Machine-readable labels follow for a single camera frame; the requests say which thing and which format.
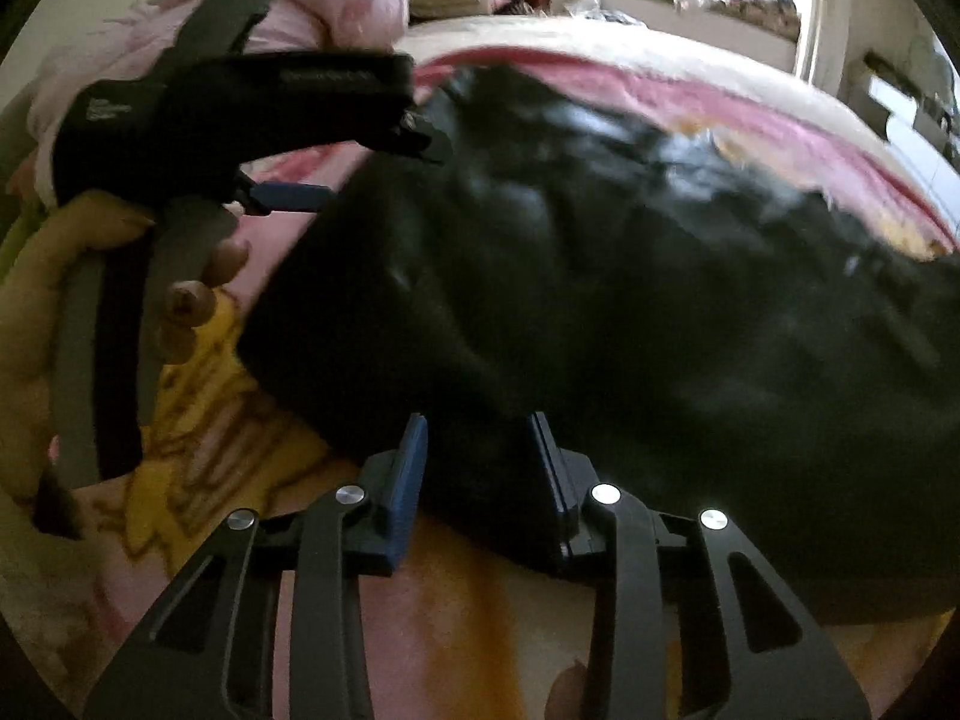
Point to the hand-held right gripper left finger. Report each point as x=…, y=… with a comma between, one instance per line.
x=405, y=495

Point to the pink floral quilt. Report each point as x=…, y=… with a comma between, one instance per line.
x=345, y=0

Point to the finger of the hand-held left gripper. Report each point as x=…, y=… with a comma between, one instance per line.
x=296, y=197
x=424, y=139

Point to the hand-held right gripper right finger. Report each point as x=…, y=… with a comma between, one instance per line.
x=559, y=495

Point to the green cloth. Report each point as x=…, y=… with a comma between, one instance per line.
x=19, y=232

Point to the pink printed blanket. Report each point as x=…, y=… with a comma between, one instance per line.
x=465, y=645

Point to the person's left hand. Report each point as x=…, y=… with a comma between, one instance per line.
x=30, y=360

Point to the clutter on windowsill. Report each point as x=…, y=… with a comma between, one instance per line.
x=705, y=4

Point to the black leather jacket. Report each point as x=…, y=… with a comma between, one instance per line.
x=600, y=300

